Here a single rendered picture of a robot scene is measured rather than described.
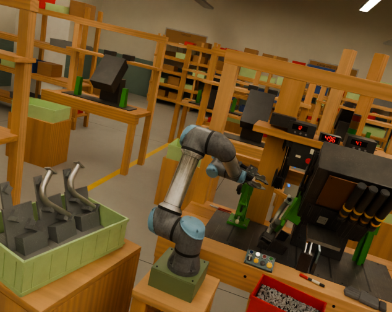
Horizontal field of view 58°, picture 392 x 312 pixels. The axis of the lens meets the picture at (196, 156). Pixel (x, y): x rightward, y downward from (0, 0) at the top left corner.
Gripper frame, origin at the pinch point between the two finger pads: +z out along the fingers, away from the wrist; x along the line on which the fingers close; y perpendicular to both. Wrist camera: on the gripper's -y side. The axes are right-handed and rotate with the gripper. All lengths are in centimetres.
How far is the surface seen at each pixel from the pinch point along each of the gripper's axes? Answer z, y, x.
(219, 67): -204, -496, 467
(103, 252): -53, -2, -81
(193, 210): -29, -41, -23
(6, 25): -690, -508, 254
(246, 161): -17.2, -27.7, 22.9
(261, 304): 23, 24, -62
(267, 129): -16.5, 8.2, 29.5
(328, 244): 39.0, 20.8, -19.0
